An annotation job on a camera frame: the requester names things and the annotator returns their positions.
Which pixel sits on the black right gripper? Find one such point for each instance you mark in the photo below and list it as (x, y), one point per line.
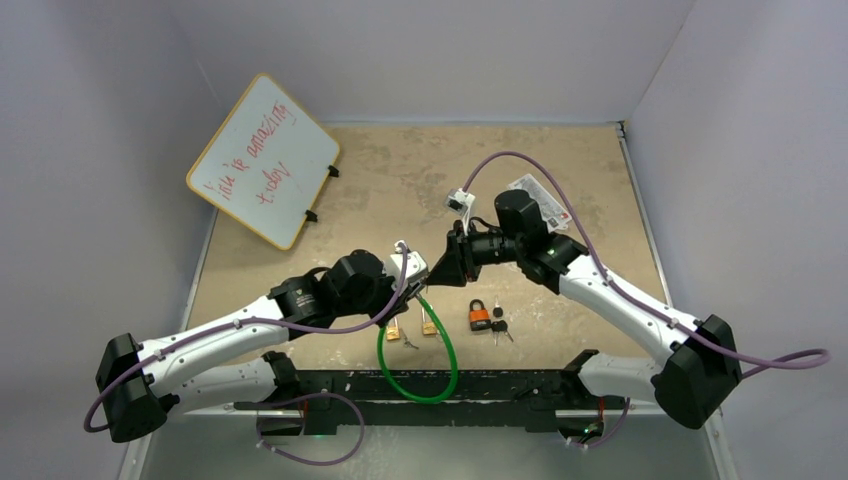
(457, 267)

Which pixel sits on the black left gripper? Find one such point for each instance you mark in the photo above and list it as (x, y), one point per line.
(401, 301)

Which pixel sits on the brass padlock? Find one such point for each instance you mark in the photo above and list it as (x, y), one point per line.
(428, 326)
(392, 331)

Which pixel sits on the orange black lock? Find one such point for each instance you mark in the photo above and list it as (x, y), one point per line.
(478, 316)

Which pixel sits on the black-headed keys bunch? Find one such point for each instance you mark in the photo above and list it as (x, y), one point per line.
(499, 325)

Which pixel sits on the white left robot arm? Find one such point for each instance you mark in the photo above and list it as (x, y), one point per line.
(142, 383)

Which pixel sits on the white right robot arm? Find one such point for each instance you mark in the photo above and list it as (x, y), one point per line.
(690, 370)

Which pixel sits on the white printed card package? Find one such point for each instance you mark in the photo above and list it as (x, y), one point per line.
(552, 211)

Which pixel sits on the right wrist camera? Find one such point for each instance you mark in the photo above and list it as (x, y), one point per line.
(461, 203)

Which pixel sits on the whiteboard with orange frame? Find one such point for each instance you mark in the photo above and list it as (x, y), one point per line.
(266, 164)

